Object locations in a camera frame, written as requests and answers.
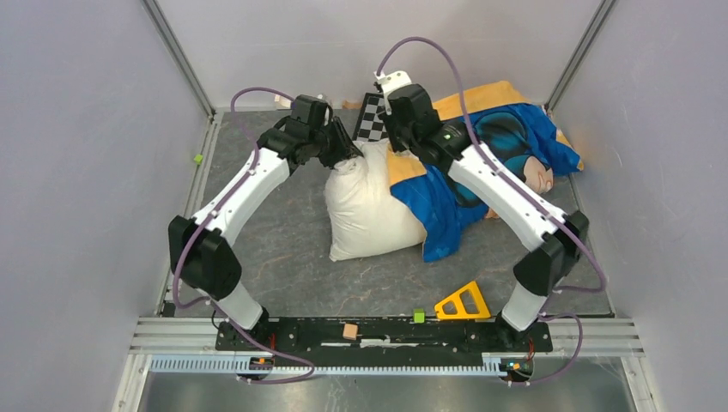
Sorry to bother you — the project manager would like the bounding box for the white slotted cable duct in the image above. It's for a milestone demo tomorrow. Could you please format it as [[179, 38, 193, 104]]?
[[149, 354, 507, 378]]

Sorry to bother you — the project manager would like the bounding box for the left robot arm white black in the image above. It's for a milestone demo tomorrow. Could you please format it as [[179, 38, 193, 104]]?
[[168, 94, 361, 350]]

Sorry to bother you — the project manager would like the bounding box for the white wooden block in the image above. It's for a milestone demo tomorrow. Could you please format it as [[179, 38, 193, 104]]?
[[274, 94, 292, 110]]

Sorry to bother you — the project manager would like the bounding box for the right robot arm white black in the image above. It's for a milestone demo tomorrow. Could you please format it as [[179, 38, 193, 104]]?
[[379, 82, 589, 350]]

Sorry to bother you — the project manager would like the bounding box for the flat tan wooden piece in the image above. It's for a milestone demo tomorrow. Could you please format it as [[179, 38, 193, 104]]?
[[342, 100, 362, 110]]

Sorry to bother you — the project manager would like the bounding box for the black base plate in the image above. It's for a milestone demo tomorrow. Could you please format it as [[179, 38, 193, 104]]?
[[215, 316, 554, 368]]

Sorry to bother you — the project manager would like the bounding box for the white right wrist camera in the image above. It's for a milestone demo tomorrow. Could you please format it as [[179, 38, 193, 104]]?
[[374, 70, 412, 115]]

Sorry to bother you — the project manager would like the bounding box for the tan wooden cube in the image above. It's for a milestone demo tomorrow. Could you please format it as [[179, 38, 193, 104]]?
[[342, 323, 359, 341]]

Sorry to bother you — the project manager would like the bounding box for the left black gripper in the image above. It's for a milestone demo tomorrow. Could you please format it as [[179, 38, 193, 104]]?
[[309, 116, 366, 171]]

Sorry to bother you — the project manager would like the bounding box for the white pillow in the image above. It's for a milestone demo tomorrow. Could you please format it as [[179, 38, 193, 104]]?
[[325, 139, 426, 262]]

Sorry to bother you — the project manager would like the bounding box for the yellow plastic triangle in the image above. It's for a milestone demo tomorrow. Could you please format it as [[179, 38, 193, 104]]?
[[434, 281, 492, 321]]

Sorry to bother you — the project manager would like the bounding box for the blue yellow pillowcase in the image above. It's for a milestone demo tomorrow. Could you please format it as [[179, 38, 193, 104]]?
[[378, 76, 582, 262]]

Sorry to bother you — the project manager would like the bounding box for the black white checkerboard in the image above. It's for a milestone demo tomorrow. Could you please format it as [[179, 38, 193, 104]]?
[[353, 93, 389, 142]]

